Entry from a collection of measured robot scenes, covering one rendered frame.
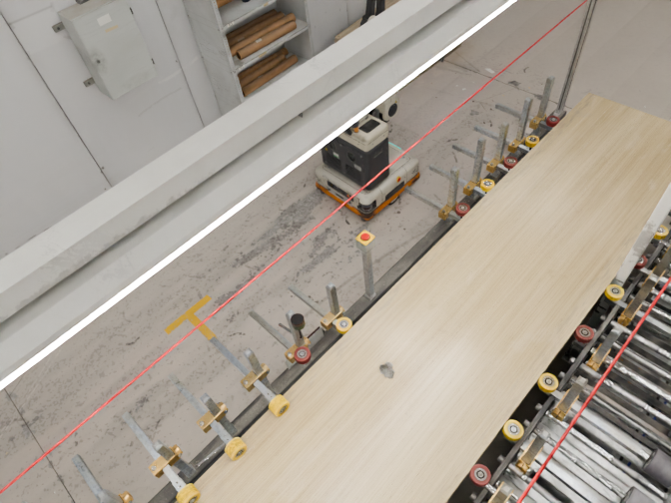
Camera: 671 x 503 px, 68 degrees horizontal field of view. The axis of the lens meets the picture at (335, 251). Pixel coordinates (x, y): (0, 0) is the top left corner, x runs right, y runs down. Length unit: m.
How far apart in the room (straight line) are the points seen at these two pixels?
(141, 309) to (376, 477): 2.43
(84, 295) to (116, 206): 0.17
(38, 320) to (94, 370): 2.97
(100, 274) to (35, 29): 3.19
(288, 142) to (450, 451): 1.55
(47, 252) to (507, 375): 1.95
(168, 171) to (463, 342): 1.78
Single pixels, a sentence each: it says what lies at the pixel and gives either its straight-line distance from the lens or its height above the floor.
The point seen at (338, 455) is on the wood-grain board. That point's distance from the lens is 2.25.
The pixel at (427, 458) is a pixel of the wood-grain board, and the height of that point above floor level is 0.90.
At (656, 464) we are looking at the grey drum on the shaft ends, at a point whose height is 0.85.
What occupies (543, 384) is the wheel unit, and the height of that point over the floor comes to 0.91.
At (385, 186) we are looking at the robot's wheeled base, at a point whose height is 0.27.
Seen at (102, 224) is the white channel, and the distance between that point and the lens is 0.94.
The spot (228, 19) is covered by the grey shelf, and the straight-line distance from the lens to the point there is 4.27.
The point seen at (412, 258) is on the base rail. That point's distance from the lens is 2.95.
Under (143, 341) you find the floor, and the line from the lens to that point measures 3.89.
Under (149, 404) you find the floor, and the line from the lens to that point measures 3.64.
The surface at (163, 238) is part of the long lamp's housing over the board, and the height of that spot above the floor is 2.37.
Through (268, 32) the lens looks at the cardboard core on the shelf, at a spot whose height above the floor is 0.95.
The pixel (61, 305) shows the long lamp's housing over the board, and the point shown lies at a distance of 0.99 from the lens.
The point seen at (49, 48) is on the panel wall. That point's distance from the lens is 4.12.
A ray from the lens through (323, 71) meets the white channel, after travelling 1.14.
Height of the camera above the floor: 3.06
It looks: 52 degrees down
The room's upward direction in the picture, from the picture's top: 9 degrees counter-clockwise
